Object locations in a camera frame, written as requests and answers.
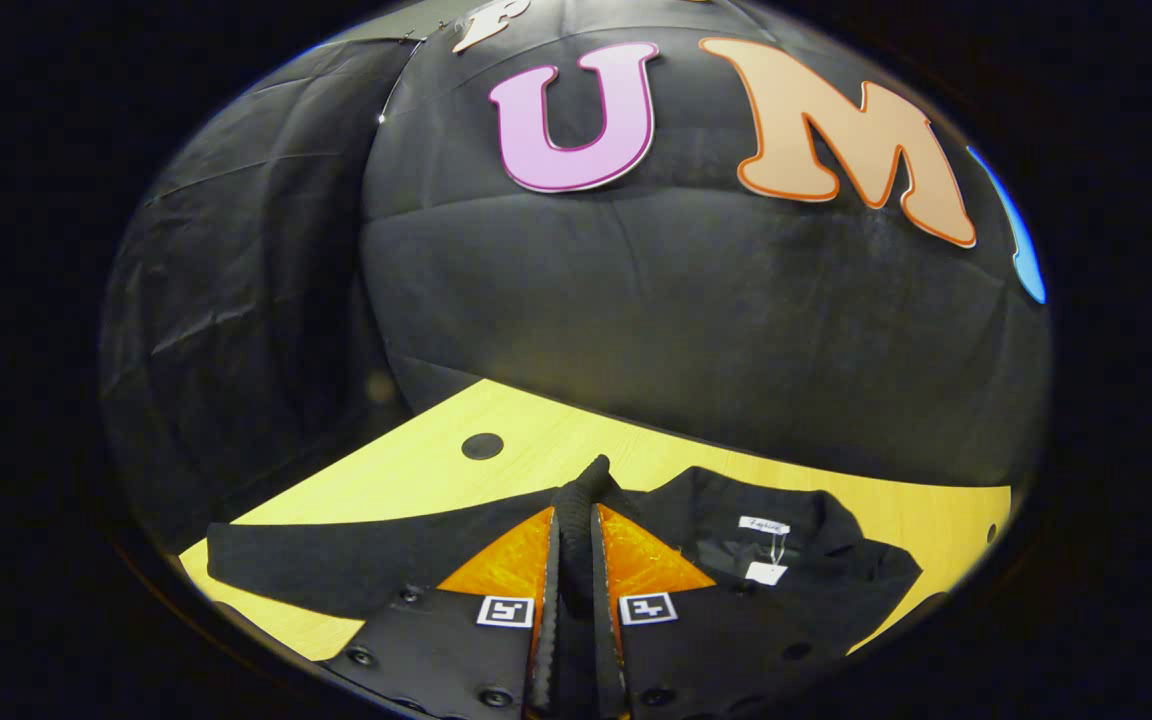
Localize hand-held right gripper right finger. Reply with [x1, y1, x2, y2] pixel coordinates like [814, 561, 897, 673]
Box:
[591, 503, 857, 720]

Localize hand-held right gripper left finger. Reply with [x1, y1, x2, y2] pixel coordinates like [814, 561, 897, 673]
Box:
[321, 505, 562, 720]

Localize black buttoned shirt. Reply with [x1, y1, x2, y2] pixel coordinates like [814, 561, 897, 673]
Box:
[206, 455, 925, 720]

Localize black backdrop cloth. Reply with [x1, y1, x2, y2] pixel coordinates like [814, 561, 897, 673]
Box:
[101, 0, 1052, 551]

